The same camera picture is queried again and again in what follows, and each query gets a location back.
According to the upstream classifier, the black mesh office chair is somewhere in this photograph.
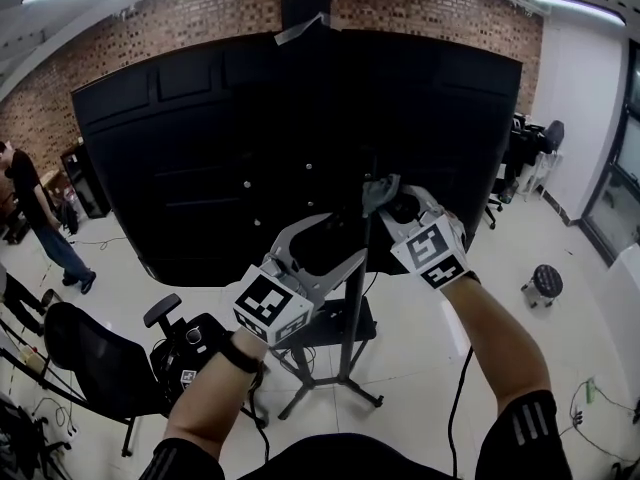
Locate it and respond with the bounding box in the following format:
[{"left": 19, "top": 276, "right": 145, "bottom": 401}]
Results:
[{"left": 43, "top": 292, "right": 269, "bottom": 458}]

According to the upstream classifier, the black metal rail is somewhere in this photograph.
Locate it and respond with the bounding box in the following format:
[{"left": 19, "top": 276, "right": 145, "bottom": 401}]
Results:
[{"left": 0, "top": 317, "right": 86, "bottom": 409}]

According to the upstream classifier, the black backpack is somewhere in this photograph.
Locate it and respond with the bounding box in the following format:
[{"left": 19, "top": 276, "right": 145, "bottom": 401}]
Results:
[{"left": 59, "top": 200, "right": 80, "bottom": 234}]

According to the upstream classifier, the black floor cable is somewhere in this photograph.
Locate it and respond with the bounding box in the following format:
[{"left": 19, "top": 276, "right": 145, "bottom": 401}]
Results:
[{"left": 74, "top": 235, "right": 129, "bottom": 253}]

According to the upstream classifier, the cardboard box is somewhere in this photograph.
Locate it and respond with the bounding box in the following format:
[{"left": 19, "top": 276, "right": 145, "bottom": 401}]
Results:
[{"left": 39, "top": 170, "right": 69, "bottom": 195}]

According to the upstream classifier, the person's black shirt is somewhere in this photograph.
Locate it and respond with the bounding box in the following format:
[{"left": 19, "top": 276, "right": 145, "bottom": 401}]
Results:
[{"left": 137, "top": 390, "right": 559, "bottom": 480}]

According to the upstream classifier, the white rack with dark jackets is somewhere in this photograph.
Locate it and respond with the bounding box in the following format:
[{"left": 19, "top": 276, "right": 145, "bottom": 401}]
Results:
[{"left": 517, "top": 120, "right": 566, "bottom": 203}]

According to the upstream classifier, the person's right forearm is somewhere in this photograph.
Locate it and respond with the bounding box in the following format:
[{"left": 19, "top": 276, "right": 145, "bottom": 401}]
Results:
[{"left": 442, "top": 272, "right": 551, "bottom": 422}]

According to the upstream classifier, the dark office chair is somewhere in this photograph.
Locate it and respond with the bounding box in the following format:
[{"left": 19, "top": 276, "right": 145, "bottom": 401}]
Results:
[{"left": 483, "top": 112, "right": 521, "bottom": 229}]

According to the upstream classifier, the black wristband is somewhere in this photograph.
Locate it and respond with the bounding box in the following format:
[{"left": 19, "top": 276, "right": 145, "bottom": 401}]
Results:
[{"left": 219, "top": 331, "right": 266, "bottom": 375}]

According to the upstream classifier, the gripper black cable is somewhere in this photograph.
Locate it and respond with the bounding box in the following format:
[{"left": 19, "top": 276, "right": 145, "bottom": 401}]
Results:
[
  {"left": 248, "top": 367, "right": 272, "bottom": 462},
  {"left": 447, "top": 347, "right": 474, "bottom": 480}
]

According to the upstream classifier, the large black television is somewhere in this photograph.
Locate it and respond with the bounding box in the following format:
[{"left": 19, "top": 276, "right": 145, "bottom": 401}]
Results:
[{"left": 70, "top": 27, "right": 524, "bottom": 287}]

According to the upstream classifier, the spare hand-held gripper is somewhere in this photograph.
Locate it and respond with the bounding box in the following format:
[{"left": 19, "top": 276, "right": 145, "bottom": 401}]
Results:
[{"left": 149, "top": 312, "right": 236, "bottom": 400}]

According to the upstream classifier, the black swivel chair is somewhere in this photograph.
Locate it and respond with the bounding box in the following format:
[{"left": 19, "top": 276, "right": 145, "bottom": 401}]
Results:
[{"left": 0, "top": 392, "right": 71, "bottom": 480}]

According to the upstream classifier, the dark glass door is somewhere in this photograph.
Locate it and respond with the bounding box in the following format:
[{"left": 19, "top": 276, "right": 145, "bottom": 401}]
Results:
[{"left": 579, "top": 37, "right": 640, "bottom": 269}]

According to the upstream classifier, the person's left forearm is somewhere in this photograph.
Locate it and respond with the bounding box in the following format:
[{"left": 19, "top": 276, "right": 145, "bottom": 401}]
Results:
[{"left": 162, "top": 325, "right": 269, "bottom": 449}]

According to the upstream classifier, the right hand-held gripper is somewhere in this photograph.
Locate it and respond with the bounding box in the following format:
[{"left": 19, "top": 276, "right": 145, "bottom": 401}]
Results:
[{"left": 378, "top": 184, "right": 475, "bottom": 293}]

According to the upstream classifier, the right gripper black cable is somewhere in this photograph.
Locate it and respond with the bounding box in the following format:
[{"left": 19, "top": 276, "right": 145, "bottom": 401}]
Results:
[{"left": 447, "top": 347, "right": 474, "bottom": 480}]

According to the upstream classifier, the grey tape strip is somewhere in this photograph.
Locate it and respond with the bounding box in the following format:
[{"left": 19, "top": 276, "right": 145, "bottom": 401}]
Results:
[{"left": 273, "top": 11, "right": 331, "bottom": 47}]

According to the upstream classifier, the black cabinet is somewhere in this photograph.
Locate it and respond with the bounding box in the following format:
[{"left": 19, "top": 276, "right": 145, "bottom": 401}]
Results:
[{"left": 60, "top": 142, "right": 112, "bottom": 219}]

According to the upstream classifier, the grey cloth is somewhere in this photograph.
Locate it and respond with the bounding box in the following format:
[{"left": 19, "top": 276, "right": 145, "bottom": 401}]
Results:
[{"left": 360, "top": 173, "right": 403, "bottom": 219}]

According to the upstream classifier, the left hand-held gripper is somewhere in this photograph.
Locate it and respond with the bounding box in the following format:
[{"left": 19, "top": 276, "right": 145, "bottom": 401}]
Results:
[{"left": 231, "top": 211, "right": 370, "bottom": 348}]

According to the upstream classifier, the round black stool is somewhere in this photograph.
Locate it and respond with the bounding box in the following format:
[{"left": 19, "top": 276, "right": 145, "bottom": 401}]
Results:
[{"left": 520, "top": 263, "right": 565, "bottom": 309}]

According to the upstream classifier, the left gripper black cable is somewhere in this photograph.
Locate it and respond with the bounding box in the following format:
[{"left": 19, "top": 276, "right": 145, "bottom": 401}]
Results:
[{"left": 248, "top": 367, "right": 272, "bottom": 462}]

